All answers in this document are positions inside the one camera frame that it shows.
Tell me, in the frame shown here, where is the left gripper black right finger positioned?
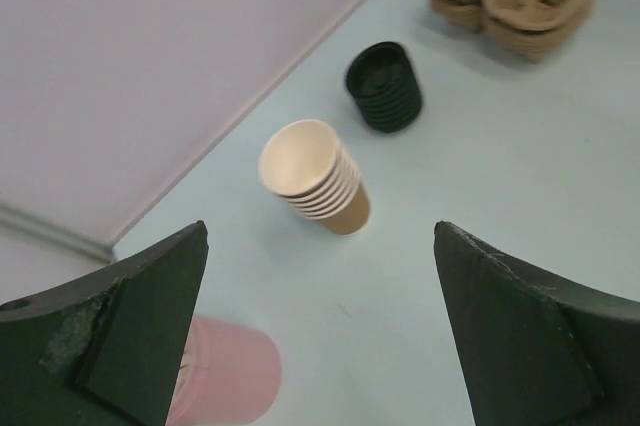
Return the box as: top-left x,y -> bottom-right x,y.
434,221 -> 639,425

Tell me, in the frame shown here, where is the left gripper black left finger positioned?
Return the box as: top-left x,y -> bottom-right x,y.
1,221 -> 208,426

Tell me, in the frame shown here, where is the pink cup holder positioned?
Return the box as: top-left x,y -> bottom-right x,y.
166,314 -> 282,425

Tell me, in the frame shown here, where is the stack of brown paper cups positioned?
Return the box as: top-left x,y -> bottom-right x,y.
258,119 -> 371,235

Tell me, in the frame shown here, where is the stack of black lids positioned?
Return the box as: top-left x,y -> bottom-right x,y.
345,41 -> 423,134

